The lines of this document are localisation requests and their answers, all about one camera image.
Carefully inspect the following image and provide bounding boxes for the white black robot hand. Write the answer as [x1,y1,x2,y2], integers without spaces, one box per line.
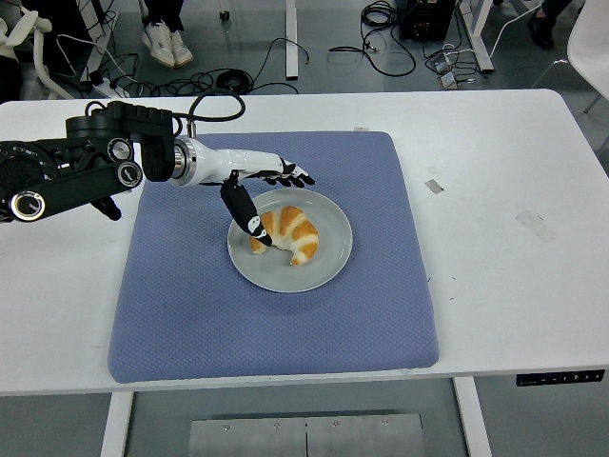
[192,140,316,248]

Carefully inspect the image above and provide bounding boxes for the golden croissant bread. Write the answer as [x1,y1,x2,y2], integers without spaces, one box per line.
[249,205,320,267]

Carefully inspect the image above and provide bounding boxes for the grey round plate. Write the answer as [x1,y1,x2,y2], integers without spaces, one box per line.
[226,188,354,293]

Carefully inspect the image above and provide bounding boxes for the white desk leg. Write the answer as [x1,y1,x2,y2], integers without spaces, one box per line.
[459,0,496,73]
[285,0,300,80]

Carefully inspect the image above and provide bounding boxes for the white power strip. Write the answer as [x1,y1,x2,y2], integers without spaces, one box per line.
[88,75,130,100]

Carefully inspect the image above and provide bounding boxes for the blue quilted mat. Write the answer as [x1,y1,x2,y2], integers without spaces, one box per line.
[108,131,441,385]

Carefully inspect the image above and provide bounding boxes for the person's legs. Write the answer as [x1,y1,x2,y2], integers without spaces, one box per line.
[142,0,186,32]

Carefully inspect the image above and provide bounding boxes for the grey power adapter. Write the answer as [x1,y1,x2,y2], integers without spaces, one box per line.
[425,53,459,75]

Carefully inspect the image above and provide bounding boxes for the white office chair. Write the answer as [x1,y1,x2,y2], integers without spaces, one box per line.
[0,9,72,101]

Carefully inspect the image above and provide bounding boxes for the black equipment box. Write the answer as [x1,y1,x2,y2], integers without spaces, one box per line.
[398,0,451,42]

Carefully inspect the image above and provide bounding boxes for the white table leg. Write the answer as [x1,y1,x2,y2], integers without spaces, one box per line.
[451,376,494,457]
[99,390,135,457]

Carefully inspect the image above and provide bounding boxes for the clear tape piece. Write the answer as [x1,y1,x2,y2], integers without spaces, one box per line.
[515,209,558,244]

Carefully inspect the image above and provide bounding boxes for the person's foot in dark shoe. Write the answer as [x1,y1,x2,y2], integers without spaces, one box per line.
[526,0,571,50]

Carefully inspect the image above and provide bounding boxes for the white shell chair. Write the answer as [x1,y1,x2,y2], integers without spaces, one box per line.
[546,0,609,115]

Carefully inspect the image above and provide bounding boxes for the black table control panel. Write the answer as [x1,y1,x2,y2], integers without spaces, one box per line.
[516,369,606,387]

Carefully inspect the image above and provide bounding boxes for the coiled black cable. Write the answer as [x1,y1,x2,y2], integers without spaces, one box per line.
[156,69,256,96]

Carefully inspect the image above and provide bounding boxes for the long black cable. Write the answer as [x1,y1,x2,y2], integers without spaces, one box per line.
[251,37,313,94]

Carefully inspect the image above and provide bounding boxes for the looped black cable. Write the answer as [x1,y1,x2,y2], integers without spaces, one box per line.
[329,0,418,77]

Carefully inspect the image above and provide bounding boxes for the white cable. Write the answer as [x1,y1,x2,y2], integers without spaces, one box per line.
[489,0,543,59]

